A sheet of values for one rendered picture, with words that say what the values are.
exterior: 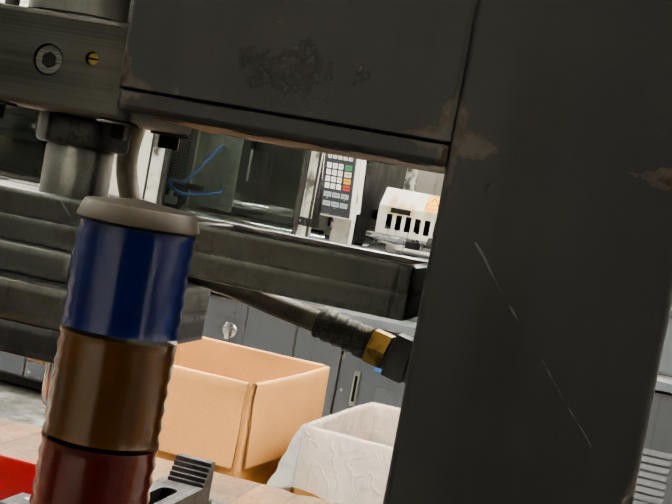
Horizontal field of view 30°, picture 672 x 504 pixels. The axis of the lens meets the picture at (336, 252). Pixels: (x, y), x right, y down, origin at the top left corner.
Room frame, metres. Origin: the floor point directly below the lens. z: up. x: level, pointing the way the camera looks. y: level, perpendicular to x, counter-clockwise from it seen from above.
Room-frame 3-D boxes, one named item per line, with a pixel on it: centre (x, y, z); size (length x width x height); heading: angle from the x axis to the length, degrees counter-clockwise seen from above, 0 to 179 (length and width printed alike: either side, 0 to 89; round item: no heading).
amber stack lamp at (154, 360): (0.40, 0.06, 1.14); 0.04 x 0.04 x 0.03
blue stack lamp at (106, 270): (0.40, 0.06, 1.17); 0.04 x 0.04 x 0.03
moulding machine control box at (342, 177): (5.27, 0.02, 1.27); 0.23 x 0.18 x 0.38; 162
